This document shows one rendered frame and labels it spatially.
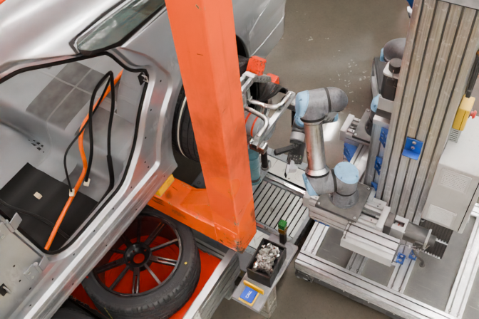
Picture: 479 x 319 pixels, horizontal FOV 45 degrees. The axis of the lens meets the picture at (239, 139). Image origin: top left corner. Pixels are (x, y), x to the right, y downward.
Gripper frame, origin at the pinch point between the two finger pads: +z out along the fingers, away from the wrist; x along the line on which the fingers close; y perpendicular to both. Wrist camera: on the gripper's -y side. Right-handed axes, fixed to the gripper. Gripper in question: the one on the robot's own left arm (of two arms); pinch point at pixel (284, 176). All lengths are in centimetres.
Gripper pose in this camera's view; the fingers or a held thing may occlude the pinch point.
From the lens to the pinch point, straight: 307.5
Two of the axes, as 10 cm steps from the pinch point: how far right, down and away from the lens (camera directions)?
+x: 0.3, 1.7, 9.9
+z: -2.2, 9.6, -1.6
